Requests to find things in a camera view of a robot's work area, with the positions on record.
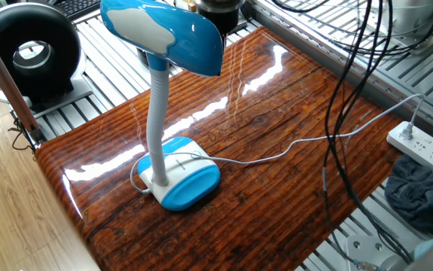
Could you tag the light wooden blocks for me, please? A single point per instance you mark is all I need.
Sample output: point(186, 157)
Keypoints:
point(188, 4)

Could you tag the silver metal mounting plate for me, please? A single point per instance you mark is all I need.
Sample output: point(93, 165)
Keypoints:
point(366, 252)

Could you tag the blue and white desk lamp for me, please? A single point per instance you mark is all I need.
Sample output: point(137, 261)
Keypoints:
point(186, 37)

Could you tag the white power strip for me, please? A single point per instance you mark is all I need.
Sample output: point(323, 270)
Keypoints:
point(427, 150)

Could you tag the glossy wood grain mat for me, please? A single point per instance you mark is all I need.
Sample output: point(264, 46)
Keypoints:
point(276, 207)

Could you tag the dark grey cloth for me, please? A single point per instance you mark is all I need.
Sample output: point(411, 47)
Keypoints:
point(423, 195)

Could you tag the brown wooden post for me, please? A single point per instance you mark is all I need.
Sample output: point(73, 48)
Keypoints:
point(1, 75)

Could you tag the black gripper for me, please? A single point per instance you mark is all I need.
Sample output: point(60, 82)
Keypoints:
point(223, 22)

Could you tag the black keyboard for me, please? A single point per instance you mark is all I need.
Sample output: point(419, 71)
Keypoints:
point(77, 7)

